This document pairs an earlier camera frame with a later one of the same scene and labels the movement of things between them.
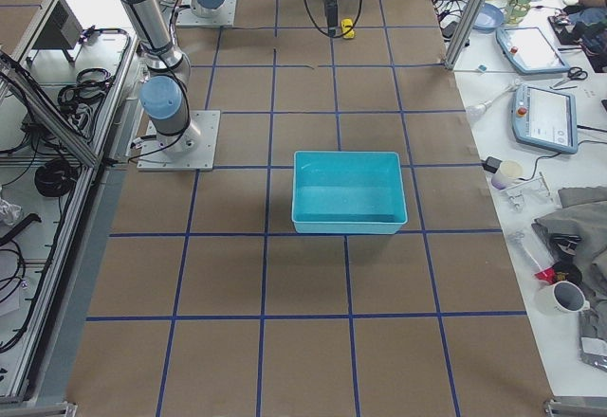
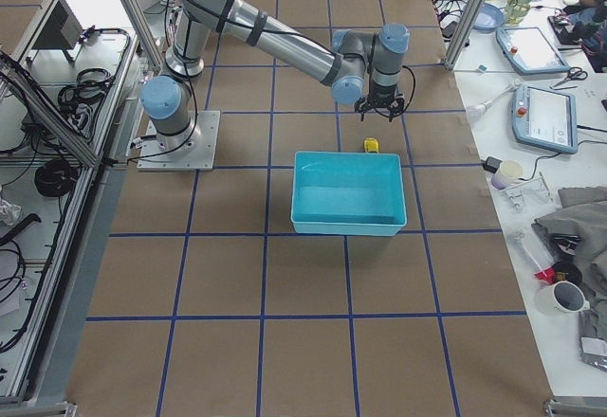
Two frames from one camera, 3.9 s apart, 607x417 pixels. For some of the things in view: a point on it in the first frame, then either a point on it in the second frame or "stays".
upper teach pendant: [529, 50] stays
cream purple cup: [509, 172] stays
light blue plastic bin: [343, 192] stays
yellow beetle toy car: [345, 25] to [371, 144]
